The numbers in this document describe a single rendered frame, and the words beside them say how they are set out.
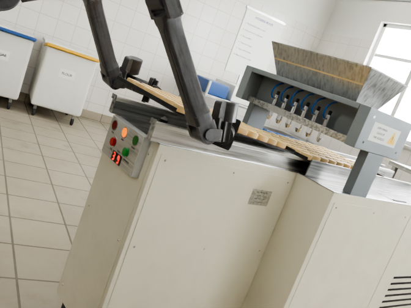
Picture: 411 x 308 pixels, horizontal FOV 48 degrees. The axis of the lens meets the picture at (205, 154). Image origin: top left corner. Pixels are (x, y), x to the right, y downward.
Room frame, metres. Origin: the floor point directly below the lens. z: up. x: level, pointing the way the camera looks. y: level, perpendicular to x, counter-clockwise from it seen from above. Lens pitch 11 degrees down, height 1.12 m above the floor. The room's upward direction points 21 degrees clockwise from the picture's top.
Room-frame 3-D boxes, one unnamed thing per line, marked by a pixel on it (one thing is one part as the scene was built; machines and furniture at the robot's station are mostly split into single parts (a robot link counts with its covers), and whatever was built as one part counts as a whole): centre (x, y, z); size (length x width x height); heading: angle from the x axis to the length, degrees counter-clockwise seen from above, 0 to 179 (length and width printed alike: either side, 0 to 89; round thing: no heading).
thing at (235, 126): (1.42, -0.03, 0.94); 0.07 x 0.07 x 0.10; 87
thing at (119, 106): (2.27, -0.38, 0.87); 2.01 x 0.03 x 0.07; 131
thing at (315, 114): (1.94, -0.36, 1.07); 0.06 x 0.03 x 0.18; 131
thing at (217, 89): (5.63, 0.23, 0.87); 0.40 x 0.30 x 0.16; 33
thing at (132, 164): (1.52, 0.27, 0.77); 0.24 x 0.04 x 0.14; 41
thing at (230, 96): (5.87, -0.06, 0.89); 0.44 x 0.36 x 0.20; 38
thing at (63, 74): (4.94, 1.75, 0.39); 0.64 x 0.54 x 0.77; 27
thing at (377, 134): (2.09, -0.39, 1.01); 0.72 x 0.33 x 0.34; 41
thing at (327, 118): (1.89, -0.40, 1.07); 0.06 x 0.03 x 0.18; 131
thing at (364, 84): (2.09, -0.39, 1.25); 0.56 x 0.29 x 0.14; 41
